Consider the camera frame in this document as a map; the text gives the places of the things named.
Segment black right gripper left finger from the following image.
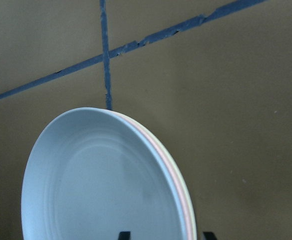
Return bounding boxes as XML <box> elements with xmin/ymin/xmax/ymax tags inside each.
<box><xmin>118</xmin><ymin>231</ymin><xmax>131</xmax><ymax>240</ymax></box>

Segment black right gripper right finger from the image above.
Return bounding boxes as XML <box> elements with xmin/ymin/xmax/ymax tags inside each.
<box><xmin>203</xmin><ymin>231</ymin><xmax>216</xmax><ymax>240</ymax></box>

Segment pink plate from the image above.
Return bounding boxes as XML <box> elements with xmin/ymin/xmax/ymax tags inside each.
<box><xmin>110</xmin><ymin>111</ymin><xmax>193</xmax><ymax>240</ymax></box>

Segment light blue plate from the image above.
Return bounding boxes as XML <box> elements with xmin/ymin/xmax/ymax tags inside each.
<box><xmin>21</xmin><ymin>107</ymin><xmax>191</xmax><ymax>240</ymax></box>

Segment beige plate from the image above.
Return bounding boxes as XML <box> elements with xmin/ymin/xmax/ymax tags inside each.
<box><xmin>133</xmin><ymin>122</ymin><xmax>198</xmax><ymax>240</ymax></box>

